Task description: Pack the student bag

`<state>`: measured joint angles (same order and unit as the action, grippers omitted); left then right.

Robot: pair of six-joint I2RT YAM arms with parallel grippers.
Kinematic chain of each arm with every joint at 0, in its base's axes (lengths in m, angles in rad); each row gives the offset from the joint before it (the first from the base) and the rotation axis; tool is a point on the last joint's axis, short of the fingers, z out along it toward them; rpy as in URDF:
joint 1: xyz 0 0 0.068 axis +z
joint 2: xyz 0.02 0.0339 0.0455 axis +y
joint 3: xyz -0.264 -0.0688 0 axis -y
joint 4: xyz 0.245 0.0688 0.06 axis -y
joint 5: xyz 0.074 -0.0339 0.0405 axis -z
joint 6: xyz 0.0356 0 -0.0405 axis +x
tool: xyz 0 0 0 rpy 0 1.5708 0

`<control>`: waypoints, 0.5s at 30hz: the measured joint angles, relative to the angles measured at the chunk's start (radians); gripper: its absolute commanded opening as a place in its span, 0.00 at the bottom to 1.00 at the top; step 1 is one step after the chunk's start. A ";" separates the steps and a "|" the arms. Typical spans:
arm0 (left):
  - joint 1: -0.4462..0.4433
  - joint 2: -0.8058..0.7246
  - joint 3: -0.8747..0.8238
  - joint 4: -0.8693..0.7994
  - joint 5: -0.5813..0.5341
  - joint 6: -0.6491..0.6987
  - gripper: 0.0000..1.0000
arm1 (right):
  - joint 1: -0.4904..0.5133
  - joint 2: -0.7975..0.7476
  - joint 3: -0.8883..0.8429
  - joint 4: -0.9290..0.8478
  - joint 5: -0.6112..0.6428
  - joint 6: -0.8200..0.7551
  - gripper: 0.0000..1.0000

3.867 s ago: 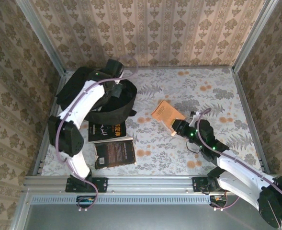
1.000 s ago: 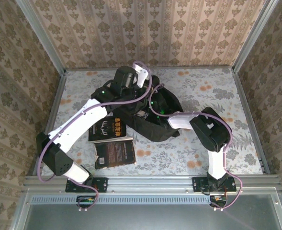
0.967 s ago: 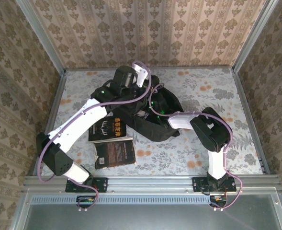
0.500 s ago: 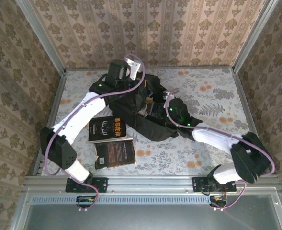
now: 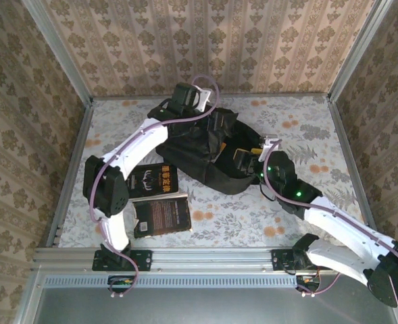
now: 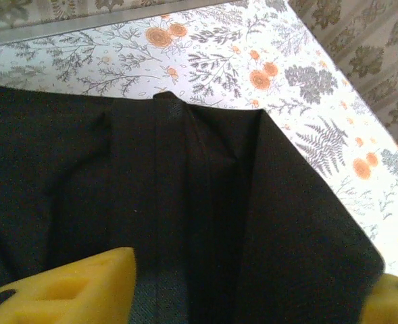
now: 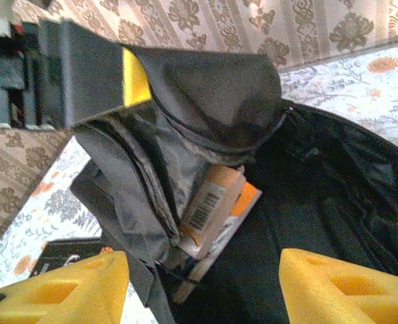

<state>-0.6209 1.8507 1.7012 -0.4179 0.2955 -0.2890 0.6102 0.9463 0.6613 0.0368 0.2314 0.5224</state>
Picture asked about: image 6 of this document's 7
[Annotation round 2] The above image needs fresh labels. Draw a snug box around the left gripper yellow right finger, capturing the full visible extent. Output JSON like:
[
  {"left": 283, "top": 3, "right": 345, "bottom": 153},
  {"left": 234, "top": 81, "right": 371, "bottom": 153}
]
[{"left": 360, "top": 272, "right": 398, "bottom": 324}]

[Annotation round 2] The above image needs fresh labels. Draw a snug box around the left aluminium side rail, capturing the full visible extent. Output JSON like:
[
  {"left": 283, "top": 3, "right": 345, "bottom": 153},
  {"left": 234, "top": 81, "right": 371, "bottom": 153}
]
[{"left": 0, "top": 0, "right": 250, "bottom": 48}]

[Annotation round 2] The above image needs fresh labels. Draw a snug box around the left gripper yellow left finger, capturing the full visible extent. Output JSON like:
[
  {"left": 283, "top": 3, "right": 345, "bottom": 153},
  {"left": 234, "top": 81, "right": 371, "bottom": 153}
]
[{"left": 0, "top": 246, "right": 137, "bottom": 324}]

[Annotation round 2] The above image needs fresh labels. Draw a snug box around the black backpack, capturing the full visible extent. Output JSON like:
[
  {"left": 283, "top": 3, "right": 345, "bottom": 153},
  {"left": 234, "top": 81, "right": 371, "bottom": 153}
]
[{"left": 0, "top": 80, "right": 387, "bottom": 324}]

